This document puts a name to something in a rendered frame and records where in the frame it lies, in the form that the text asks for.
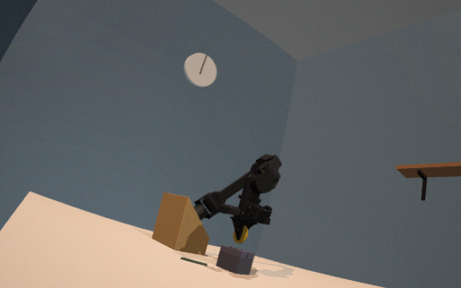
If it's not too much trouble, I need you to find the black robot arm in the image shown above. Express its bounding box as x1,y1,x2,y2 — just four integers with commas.
193,154,282,220

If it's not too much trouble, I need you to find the gold coin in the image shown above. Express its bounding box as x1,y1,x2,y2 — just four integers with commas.
234,226,248,244

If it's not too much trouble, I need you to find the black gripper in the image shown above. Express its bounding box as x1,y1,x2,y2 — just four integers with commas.
218,192,270,241

